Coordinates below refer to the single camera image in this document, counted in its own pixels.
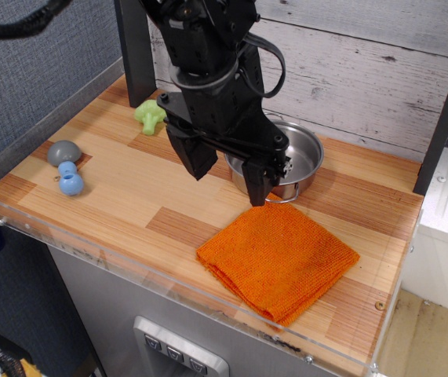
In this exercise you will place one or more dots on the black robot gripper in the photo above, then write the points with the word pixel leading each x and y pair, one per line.
pixel 222 112

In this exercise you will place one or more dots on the stainless steel pot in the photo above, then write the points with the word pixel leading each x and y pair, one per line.
pixel 304 155

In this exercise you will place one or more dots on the orange knitted cloth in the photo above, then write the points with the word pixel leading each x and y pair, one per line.
pixel 277 260

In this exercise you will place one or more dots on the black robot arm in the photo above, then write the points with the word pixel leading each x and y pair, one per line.
pixel 215 63

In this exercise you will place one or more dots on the green toy broccoli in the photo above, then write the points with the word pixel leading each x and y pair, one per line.
pixel 149 113

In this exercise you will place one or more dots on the blue peanut-shaped toy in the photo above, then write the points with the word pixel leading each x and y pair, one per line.
pixel 70 183

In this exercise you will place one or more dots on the grey half dome toy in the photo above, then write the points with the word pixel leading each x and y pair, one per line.
pixel 62 151

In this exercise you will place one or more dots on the silver button control panel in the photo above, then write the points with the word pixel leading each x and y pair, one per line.
pixel 169 354

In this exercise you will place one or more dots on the white ribbed appliance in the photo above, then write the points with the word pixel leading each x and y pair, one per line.
pixel 425 273

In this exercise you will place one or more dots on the dark grey left post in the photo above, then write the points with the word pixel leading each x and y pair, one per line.
pixel 137 57

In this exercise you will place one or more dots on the dark grey post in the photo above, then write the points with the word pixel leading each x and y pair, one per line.
pixel 137 57
pixel 433 154

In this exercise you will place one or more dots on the clear acrylic guard rail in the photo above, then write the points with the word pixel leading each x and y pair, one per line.
pixel 126 245

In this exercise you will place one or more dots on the dark grey right post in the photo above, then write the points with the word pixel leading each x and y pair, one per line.
pixel 433 154

